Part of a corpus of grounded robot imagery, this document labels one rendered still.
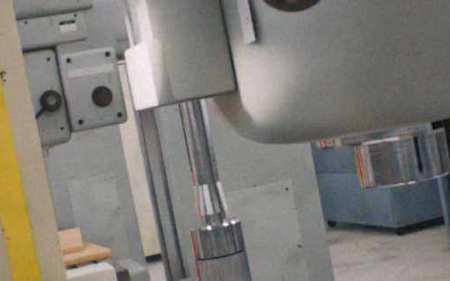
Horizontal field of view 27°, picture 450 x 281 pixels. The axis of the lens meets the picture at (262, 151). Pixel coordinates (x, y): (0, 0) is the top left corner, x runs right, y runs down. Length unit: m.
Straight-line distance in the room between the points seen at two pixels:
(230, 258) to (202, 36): 0.42
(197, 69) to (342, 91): 0.07
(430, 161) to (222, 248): 0.38
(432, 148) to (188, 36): 0.14
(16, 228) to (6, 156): 0.16
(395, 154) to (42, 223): 1.75
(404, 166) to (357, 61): 0.09
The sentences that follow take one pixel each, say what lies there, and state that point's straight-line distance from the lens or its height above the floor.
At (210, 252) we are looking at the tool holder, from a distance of 0.82.
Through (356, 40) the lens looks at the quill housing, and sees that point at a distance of 0.39.
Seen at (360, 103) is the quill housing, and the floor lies 1.32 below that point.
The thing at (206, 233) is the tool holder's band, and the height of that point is 1.23.
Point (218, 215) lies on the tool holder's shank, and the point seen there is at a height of 1.24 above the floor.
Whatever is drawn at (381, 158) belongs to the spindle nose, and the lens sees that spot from 0.47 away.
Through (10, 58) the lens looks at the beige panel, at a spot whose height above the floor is 1.53.
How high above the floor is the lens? 1.33
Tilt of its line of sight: 3 degrees down
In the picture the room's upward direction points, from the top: 11 degrees counter-clockwise
